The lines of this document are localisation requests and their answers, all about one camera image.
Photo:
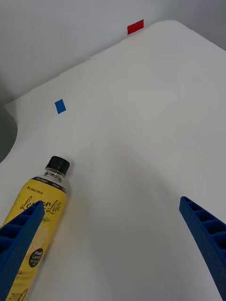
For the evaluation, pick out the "grey plastic waste bin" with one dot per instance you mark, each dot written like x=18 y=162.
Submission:
x=6 y=136

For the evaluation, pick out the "yellow label plastic bottle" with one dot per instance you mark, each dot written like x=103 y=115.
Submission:
x=48 y=188

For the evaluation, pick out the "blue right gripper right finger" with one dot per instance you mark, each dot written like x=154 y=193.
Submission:
x=212 y=249

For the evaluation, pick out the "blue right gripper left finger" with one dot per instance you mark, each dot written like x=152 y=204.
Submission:
x=16 y=242

